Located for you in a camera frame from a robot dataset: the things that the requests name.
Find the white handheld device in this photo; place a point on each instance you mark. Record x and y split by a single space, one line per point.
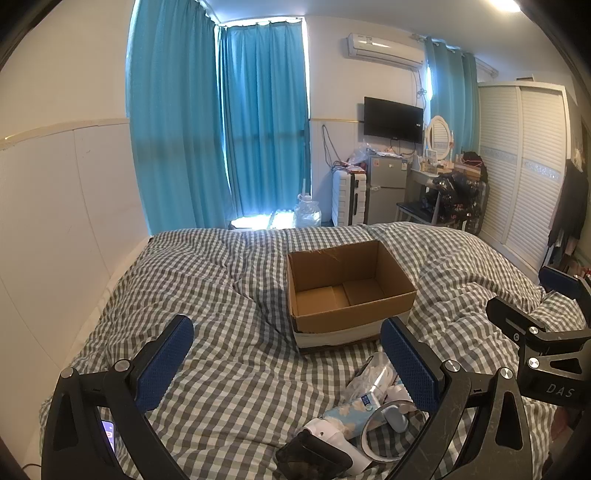
325 431

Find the blue window curtain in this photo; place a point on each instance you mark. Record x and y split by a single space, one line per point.
263 120

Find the clear plastic jar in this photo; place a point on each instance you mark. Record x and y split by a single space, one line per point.
369 374

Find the grey mini fridge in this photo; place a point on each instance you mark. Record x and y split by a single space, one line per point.
387 191

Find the wide blue curtain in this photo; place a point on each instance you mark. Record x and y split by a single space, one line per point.
175 115

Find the narrow blue curtain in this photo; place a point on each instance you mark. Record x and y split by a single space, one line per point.
450 87

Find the dark stool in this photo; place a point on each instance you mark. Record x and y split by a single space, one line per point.
413 211

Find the pile of dark bags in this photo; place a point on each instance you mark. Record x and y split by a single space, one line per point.
457 198

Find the clear plastic bag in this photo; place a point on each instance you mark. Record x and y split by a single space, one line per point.
362 154

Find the grey checkered blanket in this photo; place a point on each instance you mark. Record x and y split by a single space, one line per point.
231 300

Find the white air conditioner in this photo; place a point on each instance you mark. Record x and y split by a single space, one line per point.
383 48

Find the white dressing table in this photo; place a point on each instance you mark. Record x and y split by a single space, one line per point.
422 177

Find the white louvred wardrobe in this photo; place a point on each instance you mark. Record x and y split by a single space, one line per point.
521 175

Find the white roll of tape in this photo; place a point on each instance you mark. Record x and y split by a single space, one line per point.
369 450

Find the black wall television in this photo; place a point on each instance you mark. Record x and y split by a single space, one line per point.
392 119

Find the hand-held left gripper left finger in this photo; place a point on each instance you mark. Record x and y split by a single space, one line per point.
166 357

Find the pale blue earbud case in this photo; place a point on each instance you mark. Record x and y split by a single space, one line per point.
396 417

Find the white oval mirror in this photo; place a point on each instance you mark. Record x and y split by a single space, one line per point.
437 136

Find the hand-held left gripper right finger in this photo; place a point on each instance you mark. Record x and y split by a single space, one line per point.
408 357

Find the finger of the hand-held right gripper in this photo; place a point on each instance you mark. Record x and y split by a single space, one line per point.
512 316
565 284

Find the black handheld object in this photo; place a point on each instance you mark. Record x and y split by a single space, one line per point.
309 457

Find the white suitcase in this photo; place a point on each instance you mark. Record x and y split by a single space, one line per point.
346 198

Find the brown cardboard box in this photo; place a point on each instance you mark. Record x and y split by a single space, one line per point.
346 314

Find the hanging dark clothes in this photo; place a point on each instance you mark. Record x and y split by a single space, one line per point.
570 207

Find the blue patterned tissue packet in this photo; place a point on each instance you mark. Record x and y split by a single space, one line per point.
348 413

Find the clear water jug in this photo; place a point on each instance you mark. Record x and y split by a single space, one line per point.
307 213

